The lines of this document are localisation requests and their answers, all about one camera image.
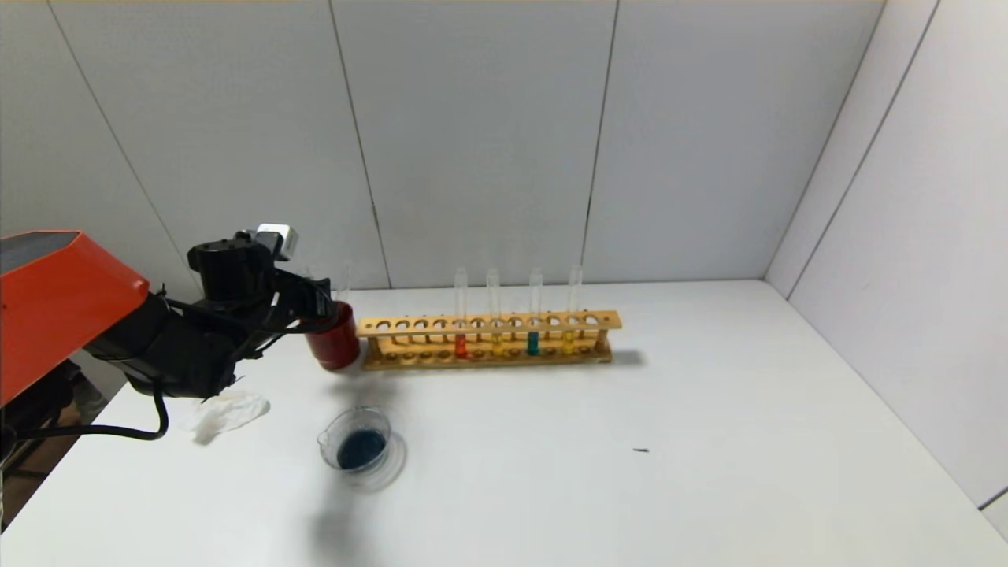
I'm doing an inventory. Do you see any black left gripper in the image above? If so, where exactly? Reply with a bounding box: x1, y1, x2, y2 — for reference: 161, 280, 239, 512
274, 269, 343, 333

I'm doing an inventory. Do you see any wooden test tube rack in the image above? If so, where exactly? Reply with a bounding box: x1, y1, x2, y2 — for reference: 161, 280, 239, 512
356, 310, 622, 371

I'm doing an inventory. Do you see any glass test tube yellow liquid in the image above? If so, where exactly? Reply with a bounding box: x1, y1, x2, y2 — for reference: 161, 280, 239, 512
486, 268, 505, 358
561, 265, 584, 355

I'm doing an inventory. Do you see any red cylindrical cup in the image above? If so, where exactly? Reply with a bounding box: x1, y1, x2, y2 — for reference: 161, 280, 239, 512
306, 302, 361, 371

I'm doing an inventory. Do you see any clear glass dish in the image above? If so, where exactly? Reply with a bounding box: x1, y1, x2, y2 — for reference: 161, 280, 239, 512
317, 406, 408, 493

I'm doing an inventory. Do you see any crumpled white tissue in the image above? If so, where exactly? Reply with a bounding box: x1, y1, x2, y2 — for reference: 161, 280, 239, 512
183, 389, 271, 444

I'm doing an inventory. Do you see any white grey bundled object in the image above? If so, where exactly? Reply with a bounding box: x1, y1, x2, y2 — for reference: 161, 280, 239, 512
75, 382, 111, 426

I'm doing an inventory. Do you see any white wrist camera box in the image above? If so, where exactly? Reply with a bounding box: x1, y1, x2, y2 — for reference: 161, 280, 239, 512
256, 224, 299, 261

